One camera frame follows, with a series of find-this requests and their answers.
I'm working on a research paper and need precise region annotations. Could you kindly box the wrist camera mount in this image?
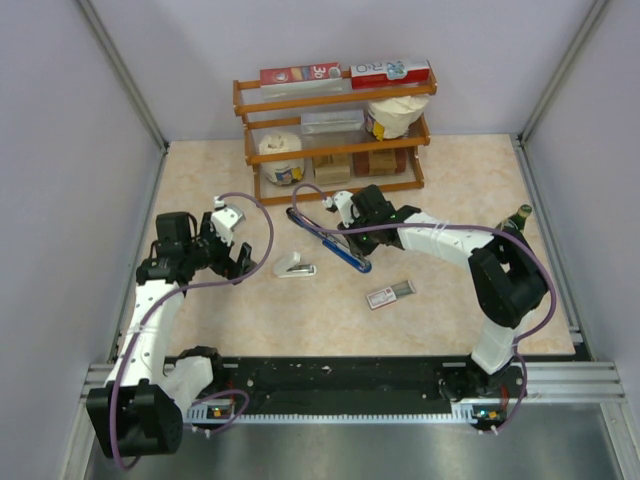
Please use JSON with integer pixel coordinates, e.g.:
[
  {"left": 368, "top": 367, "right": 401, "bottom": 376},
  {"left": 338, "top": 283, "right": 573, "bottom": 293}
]
[
  {"left": 322, "top": 190, "right": 357, "bottom": 228},
  {"left": 210, "top": 196, "right": 245, "bottom": 246}
]

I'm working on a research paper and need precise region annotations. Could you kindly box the small staple box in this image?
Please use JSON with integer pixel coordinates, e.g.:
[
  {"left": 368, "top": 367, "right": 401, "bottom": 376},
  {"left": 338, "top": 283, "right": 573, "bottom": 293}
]
[{"left": 366, "top": 287, "right": 398, "bottom": 310}]

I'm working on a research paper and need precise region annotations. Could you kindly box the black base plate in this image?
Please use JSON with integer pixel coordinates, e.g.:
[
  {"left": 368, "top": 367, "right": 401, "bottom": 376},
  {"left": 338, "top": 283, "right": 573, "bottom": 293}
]
[{"left": 169, "top": 354, "right": 526, "bottom": 416}]

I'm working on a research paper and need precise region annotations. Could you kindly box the wooden three-tier shelf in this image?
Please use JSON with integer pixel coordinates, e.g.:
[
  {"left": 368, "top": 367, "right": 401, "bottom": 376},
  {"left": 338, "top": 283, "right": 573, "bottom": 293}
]
[{"left": 233, "top": 75, "right": 438, "bottom": 206}]

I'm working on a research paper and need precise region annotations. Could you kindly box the clear plastic box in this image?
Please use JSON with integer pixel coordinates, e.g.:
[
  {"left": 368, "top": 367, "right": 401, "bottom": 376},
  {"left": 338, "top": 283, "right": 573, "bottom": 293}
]
[{"left": 300, "top": 110, "right": 364, "bottom": 148}]

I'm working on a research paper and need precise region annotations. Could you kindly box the brown brick-pattern box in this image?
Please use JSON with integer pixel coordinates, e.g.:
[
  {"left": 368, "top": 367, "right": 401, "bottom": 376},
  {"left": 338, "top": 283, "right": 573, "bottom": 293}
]
[{"left": 353, "top": 148, "right": 408, "bottom": 177}]

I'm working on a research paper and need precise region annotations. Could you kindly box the blue black stapler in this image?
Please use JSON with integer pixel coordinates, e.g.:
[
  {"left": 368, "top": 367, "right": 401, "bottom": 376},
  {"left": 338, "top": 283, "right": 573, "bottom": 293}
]
[{"left": 286, "top": 207, "right": 372, "bottom": 274}]

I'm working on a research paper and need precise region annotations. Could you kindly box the small white paper roll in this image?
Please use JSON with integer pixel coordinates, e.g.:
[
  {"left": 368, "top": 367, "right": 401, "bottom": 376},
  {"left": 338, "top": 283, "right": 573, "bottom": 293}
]
[{"left": 257, "top": 130, "right": 307, "bottom": 187}]

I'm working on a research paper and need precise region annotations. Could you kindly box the green glass bottle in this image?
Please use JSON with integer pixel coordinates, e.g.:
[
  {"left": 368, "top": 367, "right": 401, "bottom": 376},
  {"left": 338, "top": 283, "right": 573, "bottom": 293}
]
[{"left": 500, "top": 204, "right": 533, "bottom": 232}]

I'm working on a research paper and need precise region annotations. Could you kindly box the tan cardboard box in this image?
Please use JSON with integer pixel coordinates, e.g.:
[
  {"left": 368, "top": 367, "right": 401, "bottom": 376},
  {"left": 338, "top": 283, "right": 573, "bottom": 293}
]
[{"left": 312, "top": 153, "right": 351, "bottom": 185}]

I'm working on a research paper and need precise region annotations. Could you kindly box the silver staple strip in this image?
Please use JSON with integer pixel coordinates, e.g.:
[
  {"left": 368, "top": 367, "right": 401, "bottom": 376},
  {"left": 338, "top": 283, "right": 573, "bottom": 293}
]
[{"left": 391, "top": 280, "right": 416, "bottom": 298}]

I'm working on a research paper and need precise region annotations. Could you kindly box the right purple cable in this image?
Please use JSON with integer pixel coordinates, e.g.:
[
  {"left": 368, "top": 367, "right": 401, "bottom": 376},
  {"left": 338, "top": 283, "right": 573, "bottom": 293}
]
[{"left": 291, "top": 183, "right": 559, "bottom": 431}]

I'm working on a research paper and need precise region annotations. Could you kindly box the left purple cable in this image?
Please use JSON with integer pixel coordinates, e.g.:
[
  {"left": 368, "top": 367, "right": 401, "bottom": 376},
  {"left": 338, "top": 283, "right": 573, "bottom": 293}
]
[{"left": 108, "top": 192, "right": 275, "bottom": 471}]

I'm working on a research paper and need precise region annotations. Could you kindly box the purple cable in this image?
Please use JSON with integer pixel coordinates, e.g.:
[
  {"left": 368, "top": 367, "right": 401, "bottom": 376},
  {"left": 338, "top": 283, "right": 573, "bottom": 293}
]
[
  {"left": 291, "top": 183, "right": 559, "bottom": 431},
  {"left": 108, "top": 192, "right": 275, "bottom": 471}
]

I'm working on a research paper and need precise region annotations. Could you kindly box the red foil wrap box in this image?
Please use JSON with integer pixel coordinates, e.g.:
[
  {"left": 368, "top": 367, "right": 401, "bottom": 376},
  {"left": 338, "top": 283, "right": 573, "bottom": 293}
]
[{"left": 259, "top": 62, "right": 343, "bottom": 97}]

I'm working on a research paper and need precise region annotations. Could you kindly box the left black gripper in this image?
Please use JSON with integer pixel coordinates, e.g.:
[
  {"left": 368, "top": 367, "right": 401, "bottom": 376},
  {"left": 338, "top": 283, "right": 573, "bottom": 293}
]
[{"left": 184, "top": 212, "right": 255, "bottom": 284}]

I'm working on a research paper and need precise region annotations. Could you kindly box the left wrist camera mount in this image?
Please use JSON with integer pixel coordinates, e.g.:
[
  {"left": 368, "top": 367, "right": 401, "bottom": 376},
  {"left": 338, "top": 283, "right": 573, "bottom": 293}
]
[{"left": 210, "top": 196, "right": 245, "bottom": 246}]

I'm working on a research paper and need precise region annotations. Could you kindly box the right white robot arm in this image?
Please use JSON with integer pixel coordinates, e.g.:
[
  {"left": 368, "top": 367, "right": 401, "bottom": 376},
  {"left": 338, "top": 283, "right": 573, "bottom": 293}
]
[{"left": 332, "top": 185, "right": 549, "bottom": 400}]

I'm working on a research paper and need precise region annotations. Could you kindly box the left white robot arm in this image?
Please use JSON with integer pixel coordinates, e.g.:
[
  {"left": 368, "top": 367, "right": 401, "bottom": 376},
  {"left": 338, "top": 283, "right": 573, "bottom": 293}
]
[{"left": 86, "top": 205, "right": 255, "bottom": 459}]

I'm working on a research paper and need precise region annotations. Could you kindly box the white slotted cable duct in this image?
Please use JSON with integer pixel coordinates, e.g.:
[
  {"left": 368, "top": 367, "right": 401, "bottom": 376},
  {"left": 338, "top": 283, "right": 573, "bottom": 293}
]
[{"left": 184, "top": 403, "right": 481, "bottom": 426}]

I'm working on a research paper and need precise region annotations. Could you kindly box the red white toothpaste box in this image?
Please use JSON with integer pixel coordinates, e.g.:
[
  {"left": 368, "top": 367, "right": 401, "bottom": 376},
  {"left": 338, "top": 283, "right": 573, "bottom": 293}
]
[{"left": 350, "top": 59, "right": 431, "bottom": 90}]

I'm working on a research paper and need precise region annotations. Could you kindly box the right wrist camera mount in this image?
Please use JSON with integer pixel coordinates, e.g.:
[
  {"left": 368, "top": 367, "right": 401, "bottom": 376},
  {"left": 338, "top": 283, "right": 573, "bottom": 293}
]
[{"left": 322, "top": 190, "right": 357, "bottom": 228}]

